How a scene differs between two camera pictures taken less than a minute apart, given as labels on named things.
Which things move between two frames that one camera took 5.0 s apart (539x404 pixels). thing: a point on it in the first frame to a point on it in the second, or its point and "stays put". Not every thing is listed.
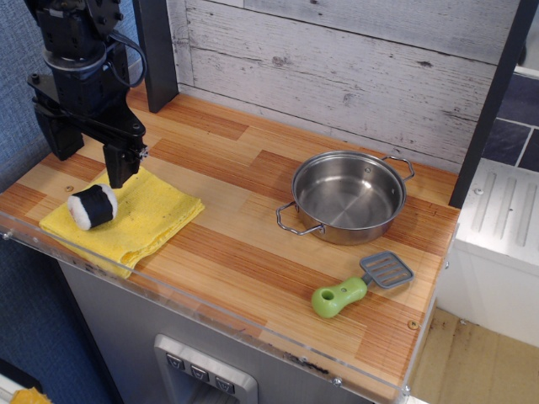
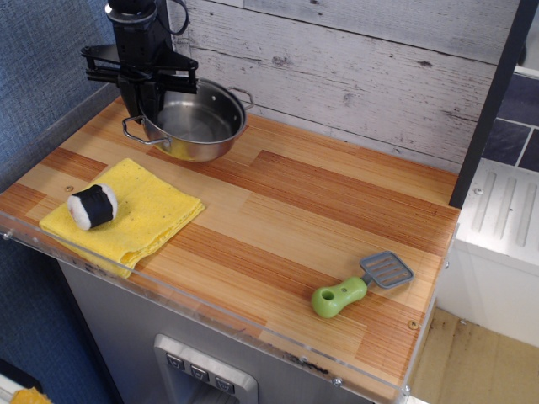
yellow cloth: (150, 210) stays put
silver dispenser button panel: (193, 376) stays put
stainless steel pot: (352, 197) to (194, 127)
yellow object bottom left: (31, 396) stays put
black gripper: (96, 100) to (143, 61)
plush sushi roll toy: (93, 207) stays put
